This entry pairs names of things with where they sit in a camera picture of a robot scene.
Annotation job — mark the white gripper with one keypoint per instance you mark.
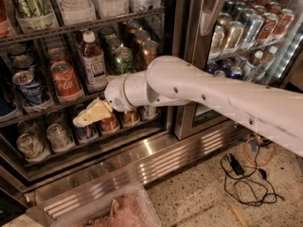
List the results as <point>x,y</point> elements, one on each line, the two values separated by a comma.
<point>115,91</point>

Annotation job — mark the tea bottle white cap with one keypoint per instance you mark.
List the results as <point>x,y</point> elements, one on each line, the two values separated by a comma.
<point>93,62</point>

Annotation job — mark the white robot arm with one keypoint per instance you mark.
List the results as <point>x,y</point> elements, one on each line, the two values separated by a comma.
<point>169,81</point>

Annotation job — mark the red can lower shelf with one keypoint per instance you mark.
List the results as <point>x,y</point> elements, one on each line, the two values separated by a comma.
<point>109,125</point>

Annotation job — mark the blue can lower shelf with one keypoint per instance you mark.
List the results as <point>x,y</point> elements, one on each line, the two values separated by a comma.
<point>87,133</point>

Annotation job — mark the gold can lower shelf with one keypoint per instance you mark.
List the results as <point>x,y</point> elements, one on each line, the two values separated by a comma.
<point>130,118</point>

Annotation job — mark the small dark bottle lower shelf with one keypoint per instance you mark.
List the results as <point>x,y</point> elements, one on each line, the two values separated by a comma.
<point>149,112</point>

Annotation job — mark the silver can lower shelf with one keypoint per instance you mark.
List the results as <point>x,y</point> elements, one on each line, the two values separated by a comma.
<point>59,138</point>

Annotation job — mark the blue pepsi can middle shelf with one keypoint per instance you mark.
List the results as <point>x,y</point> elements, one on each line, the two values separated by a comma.
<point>30,88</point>

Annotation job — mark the blue pepsi can right fridge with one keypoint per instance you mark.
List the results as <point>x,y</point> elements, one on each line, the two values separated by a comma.
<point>219,73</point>
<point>235,72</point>

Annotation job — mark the green striped cans top shelf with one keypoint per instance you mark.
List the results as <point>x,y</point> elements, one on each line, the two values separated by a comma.
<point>32,8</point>

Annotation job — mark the glass fridge door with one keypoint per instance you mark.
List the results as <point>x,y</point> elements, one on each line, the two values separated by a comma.
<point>201,16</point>

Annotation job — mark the red cola can front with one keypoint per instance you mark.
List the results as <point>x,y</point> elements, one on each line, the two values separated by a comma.
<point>64,78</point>

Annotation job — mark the red cola can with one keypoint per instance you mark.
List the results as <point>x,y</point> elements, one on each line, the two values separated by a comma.
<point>56,55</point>
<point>64,78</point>

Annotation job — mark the green can front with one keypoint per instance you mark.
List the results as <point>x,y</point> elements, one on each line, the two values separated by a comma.
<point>123,60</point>

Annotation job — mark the red cola can behind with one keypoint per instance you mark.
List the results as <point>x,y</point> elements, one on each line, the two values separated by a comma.
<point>56,55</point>

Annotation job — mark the gold can front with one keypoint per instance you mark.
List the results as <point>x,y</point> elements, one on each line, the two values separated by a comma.
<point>149,52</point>

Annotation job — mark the green patterned can lower left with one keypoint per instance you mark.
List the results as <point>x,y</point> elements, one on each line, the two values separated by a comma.
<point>30,146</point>

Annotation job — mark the clear bin with pink wrap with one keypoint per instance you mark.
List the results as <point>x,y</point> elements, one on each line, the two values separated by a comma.
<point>128,206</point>

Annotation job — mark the black power adapter with cable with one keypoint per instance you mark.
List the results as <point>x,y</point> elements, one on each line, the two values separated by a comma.
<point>249,185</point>

